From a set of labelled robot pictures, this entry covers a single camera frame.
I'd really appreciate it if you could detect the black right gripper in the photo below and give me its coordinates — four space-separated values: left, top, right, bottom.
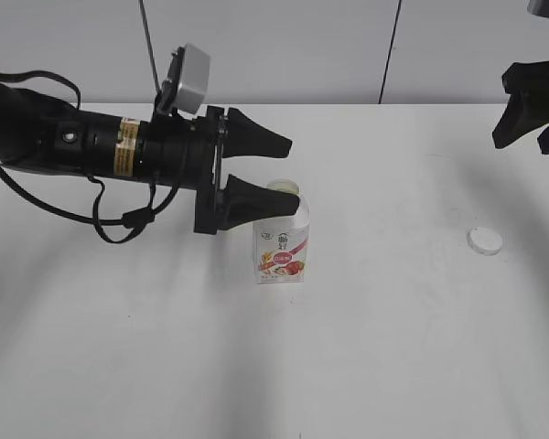
492 60 549 155

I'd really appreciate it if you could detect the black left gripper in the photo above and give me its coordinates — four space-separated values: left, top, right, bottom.
140 106 300 234

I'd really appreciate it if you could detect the white yili changqing yogurt bottle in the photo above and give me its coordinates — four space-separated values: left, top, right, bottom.
253 179 310 284

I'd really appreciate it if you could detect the white round bottle cap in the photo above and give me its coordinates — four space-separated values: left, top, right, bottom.
467 227 503 256

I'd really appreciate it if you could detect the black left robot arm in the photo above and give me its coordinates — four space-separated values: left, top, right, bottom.
0 73 300 234

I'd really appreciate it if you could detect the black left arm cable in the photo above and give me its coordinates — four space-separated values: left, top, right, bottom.
0 66 184 245

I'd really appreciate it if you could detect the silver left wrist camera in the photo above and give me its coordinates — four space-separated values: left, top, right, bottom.
155 43 211 115

